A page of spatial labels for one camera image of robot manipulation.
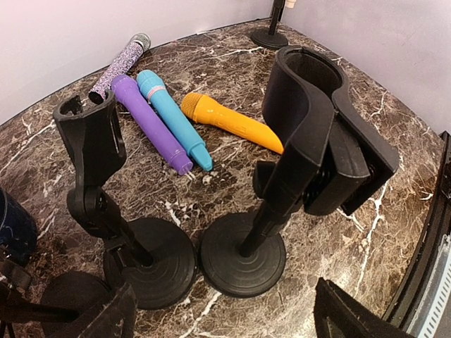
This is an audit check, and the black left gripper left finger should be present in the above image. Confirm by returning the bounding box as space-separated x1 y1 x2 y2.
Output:
54 281 138 338

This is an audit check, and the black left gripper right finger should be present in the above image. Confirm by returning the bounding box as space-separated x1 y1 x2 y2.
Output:
314 277 410 338

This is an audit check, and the black stand holding purple microphone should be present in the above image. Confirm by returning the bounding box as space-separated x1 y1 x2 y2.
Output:
0 270 112 338

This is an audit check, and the black stand holding blue microphone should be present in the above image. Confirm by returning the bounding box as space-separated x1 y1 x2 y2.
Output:
52 90 198 311

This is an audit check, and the black stand holding orange microphone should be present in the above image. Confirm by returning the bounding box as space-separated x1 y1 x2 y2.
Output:
199 46 399 299

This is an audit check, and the orange microphone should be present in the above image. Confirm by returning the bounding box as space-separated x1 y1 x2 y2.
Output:
181 93 283 154

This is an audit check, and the purple microphone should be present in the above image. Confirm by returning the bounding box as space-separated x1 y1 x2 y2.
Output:
111 75 193 175

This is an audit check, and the light blue microphone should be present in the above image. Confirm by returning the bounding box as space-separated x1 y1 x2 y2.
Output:
137 70 214 172

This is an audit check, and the rhinestone silver-head microphone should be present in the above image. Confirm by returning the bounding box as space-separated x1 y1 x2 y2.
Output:
88 32 152 104

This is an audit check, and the black stand holding white microphone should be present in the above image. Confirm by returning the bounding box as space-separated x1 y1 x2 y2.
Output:
250 0 288 50

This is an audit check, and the black tripod shock-mount stand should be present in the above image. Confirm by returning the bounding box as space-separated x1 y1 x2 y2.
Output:
1 248 35 337

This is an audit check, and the cream white microphone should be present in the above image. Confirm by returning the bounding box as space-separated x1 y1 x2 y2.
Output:
285 0 297 8

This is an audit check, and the dark blue cup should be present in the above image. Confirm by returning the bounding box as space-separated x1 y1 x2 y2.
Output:
1 189 37 266

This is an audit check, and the black front table rail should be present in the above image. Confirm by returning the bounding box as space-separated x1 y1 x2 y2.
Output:
383 131 450 331

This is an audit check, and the white slotted cable duct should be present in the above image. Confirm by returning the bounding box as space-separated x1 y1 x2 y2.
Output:
419 235 450 337

